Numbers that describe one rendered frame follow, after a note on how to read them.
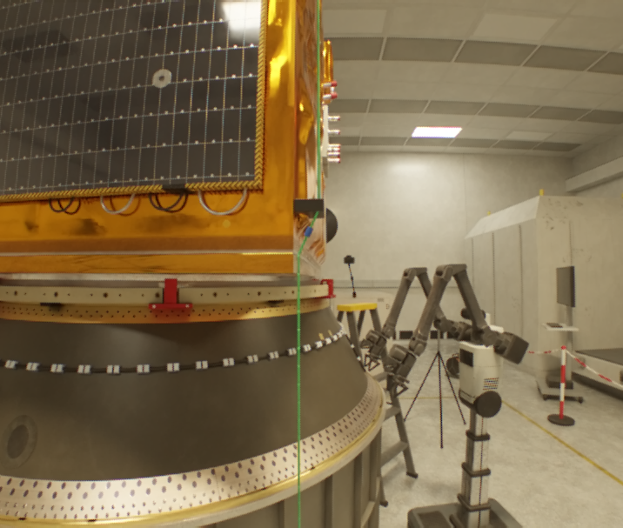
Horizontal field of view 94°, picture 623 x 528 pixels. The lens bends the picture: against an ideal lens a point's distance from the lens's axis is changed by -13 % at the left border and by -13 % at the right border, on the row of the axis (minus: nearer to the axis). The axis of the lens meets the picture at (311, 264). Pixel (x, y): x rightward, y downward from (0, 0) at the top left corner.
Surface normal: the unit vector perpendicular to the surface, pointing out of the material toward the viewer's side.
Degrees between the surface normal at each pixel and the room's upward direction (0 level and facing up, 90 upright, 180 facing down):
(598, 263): 90
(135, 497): 43
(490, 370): 90
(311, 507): 90
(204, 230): 98
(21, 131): 90
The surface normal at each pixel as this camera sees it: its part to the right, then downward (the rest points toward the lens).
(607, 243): -0.04, -0.04
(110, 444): 0.22, -0.51
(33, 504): 0.06, -0.76
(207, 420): 0.42, -0.50
